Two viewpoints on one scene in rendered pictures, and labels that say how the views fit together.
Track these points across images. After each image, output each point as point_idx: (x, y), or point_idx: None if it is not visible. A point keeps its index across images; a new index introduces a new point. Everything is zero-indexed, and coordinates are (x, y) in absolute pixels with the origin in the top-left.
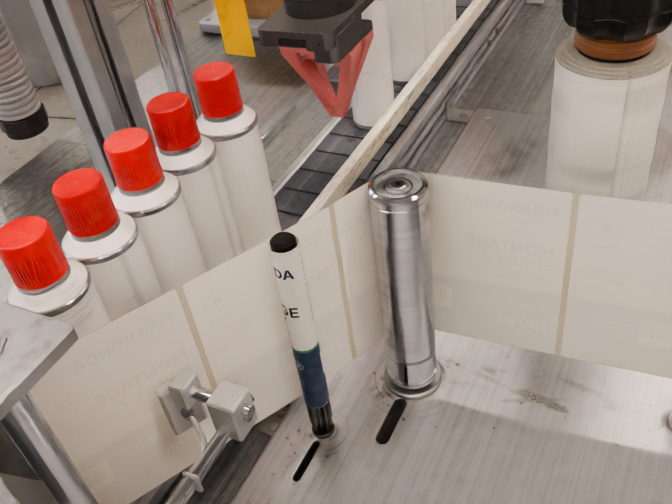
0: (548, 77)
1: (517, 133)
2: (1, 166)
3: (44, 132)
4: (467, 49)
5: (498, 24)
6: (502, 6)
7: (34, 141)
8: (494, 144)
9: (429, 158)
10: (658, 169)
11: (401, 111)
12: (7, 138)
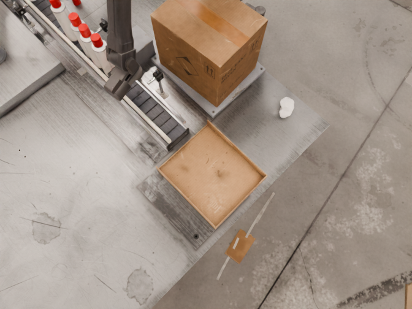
0: (86, 105)
1: (40, 64)
2: (381, 22)
3: (409, 41)
4: (97, 76)
5: (119, 101)
6: (121, 102)
7: (401, 37)
8: (40, 56)
9: (67, 54)
10: (2, 83)
11: (61, 36)
12: (409, 25)
